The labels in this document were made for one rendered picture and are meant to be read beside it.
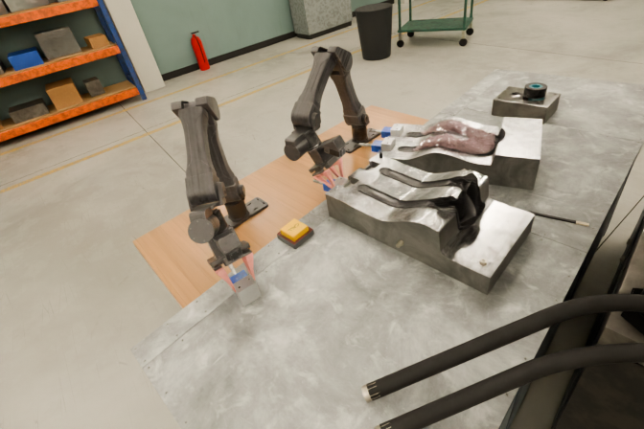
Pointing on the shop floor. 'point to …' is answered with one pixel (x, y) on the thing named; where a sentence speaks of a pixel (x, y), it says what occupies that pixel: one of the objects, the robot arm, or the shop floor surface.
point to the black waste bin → (375, 30)
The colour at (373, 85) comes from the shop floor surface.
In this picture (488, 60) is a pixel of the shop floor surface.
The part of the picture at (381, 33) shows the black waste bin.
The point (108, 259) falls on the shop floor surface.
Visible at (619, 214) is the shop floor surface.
